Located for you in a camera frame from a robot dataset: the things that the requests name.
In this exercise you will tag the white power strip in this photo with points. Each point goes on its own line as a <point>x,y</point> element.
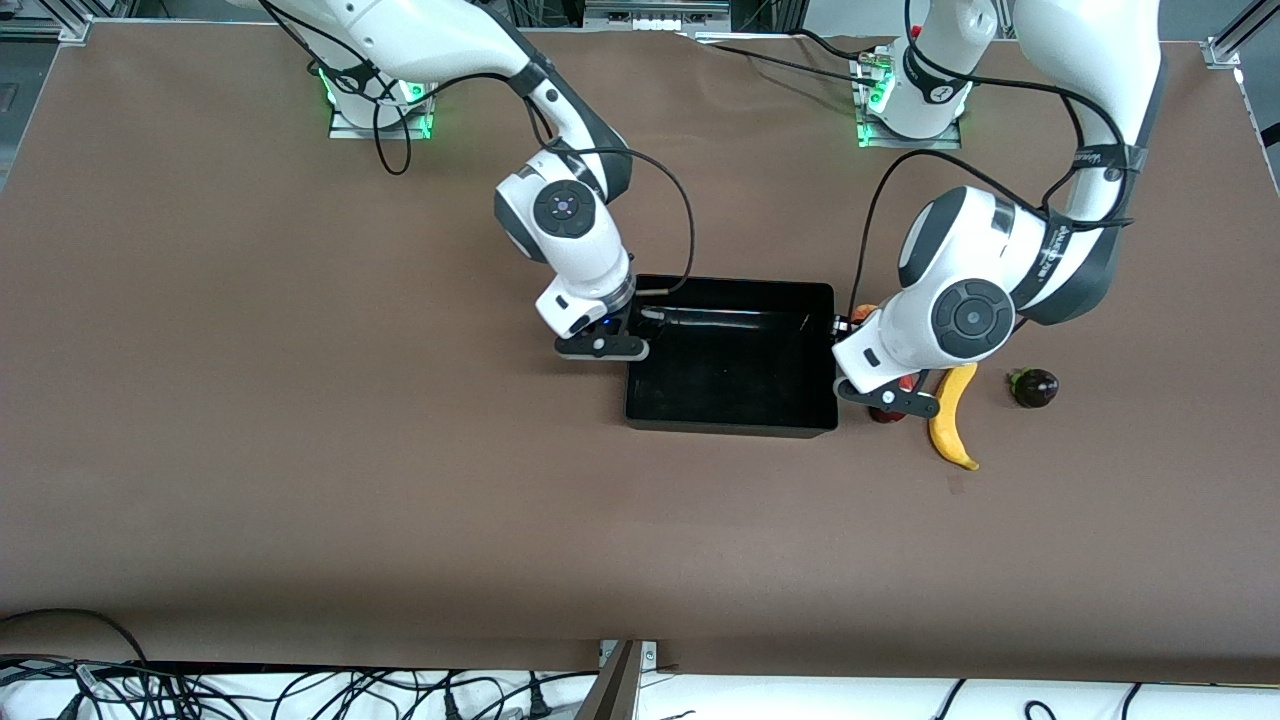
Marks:
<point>655,22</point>

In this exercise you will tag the silver metal bracket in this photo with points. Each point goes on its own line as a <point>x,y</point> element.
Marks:
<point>648,655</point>

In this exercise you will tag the dark purple eggplant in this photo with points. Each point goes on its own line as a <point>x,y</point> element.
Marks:
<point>1035,388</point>

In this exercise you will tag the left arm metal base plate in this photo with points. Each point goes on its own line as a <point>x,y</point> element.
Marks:
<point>950,140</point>

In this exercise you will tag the yellow banana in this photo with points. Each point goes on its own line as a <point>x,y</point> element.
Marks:
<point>950,430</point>

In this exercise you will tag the small brown tape patch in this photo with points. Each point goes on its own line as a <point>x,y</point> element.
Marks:
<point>957,485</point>

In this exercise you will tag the red yellow mango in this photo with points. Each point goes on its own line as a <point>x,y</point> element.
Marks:
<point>887,414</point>

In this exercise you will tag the grey metal bar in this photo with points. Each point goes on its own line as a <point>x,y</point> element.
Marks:
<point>612,690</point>

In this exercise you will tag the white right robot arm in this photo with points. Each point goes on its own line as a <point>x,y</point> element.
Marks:
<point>570,215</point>

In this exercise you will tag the red yellow apple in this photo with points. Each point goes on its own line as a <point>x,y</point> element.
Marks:
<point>866,312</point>

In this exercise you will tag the black plastic box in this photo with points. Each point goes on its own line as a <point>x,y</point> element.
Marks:
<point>730,370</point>

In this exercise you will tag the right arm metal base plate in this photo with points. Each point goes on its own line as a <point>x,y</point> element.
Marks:
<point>345,130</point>

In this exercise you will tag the aluminium table corner bracket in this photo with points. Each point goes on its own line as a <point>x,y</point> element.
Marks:
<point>1222,52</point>
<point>75,30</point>

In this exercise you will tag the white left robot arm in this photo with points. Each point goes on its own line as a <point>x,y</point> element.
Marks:
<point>960,310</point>

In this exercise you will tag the brown table cover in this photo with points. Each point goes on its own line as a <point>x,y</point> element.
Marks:
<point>400,520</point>

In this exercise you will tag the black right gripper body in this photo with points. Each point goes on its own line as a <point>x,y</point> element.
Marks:
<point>629,319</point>

